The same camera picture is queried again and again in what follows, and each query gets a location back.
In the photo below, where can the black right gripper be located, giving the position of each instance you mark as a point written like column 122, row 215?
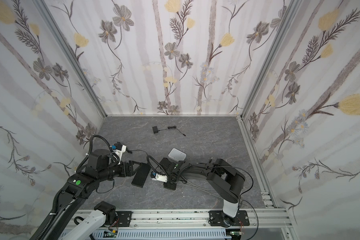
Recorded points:
column 169, row 173

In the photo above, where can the black power adapter with cable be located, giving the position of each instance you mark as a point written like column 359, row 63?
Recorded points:
column 135, row 151

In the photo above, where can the white network switch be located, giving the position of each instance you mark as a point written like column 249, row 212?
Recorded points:
column 176, row 155

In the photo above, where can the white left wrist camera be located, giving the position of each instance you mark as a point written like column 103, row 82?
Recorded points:
column 118, row 150

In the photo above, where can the far black power adapter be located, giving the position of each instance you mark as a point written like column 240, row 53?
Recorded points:
column 156, row 130

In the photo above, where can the white slotted cable duct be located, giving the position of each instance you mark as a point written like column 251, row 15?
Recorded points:
column 164, row 234

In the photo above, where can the black network switch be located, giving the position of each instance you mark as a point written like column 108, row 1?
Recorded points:
column 141, row 175

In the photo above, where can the aluminium mounting rail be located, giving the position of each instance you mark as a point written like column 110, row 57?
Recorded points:
column 200, row 219

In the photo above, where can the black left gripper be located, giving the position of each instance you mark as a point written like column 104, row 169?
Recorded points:
column 130, row 168

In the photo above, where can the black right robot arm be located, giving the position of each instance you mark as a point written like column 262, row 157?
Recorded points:
column 221, row 176

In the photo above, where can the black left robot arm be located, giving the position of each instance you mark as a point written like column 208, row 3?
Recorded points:
column 100, row 164

